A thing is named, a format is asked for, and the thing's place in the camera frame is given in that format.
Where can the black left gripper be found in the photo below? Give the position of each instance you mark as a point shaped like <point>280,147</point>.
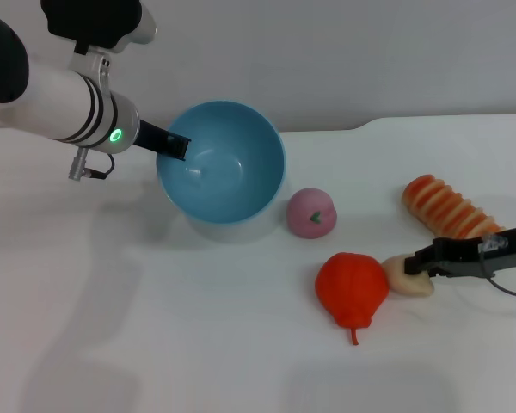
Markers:
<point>152,137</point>

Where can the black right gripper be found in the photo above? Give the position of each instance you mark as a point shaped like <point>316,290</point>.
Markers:
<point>481,256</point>

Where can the beige egg yolk pastry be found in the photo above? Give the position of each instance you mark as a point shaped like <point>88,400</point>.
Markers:
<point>408,284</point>

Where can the blue plastic bowl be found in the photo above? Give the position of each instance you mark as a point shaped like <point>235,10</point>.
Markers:
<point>223,189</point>

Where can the orange striped long bread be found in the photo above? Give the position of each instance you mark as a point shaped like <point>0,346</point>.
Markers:
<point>447,206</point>

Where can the red toy pear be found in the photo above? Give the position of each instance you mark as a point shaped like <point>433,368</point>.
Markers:
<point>348,288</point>

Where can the pink peach bun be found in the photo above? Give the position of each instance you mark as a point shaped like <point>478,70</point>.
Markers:
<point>309,204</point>

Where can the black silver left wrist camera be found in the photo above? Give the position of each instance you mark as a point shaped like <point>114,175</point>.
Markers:
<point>94,21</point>

